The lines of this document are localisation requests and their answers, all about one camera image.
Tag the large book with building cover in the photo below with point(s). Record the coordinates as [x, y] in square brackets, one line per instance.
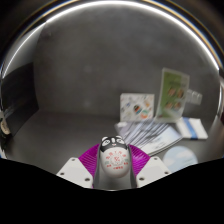
[156, 136]

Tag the green menu sign stand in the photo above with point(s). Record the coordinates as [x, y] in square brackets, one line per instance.
[171, 93]

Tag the white sticker sheet card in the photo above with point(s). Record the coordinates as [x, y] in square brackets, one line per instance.
[136, 106]

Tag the white book with blue stripe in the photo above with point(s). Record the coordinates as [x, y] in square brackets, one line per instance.
[193, 128]

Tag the white panda-print computer mouse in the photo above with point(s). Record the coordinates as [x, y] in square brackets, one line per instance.
[115, 163]

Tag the white wall socket plates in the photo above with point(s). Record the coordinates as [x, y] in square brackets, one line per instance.
[195, 96]

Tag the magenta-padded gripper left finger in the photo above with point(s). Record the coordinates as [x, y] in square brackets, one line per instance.
[75, 171]

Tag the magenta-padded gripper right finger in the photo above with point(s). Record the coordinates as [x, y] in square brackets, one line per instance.
[151, 170]

